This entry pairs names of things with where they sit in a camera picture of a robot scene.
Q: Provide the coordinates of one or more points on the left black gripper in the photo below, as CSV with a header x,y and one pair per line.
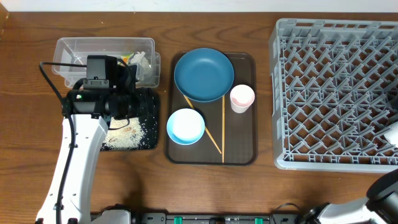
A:
x,y
135,116

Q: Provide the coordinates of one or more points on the rice food scraps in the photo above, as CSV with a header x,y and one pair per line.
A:
x,y
127,137

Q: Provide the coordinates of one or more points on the yellow snack wrapper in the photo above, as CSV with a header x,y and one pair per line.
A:
x,y
127,58

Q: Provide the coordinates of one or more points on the light blue bowl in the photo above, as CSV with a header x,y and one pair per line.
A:
x,y
185,126

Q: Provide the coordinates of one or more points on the pink cup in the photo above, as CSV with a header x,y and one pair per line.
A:
x,y
241,98

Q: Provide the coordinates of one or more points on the light green cup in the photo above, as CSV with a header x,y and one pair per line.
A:
x,y
391,135

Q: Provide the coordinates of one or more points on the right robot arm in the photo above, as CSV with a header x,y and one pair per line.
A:
x,y
379,206

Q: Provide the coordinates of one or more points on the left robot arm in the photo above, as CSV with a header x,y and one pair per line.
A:
x,y
107,93

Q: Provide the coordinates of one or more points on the black waste tray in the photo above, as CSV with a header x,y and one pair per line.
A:
x,y
150,124

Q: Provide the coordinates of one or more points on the grey dishwasher rack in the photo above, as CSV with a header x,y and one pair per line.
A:
x,y
334,85

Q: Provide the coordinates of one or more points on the crumpled white tissue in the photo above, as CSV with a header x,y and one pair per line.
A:
x,y
145,70

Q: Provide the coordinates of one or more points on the clear plastic bin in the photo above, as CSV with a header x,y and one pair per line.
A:
x,y
76,49

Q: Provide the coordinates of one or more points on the left wooden chopstick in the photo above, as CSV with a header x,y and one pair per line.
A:
x,y
206,129

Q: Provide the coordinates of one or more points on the dark blue plate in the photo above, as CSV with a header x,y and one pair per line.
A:
x,y
204,75

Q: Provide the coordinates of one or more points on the brown serving tray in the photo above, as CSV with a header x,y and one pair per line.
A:
x,y
241,141

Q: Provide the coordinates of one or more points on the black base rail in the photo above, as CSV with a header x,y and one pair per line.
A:
x,y
164,217

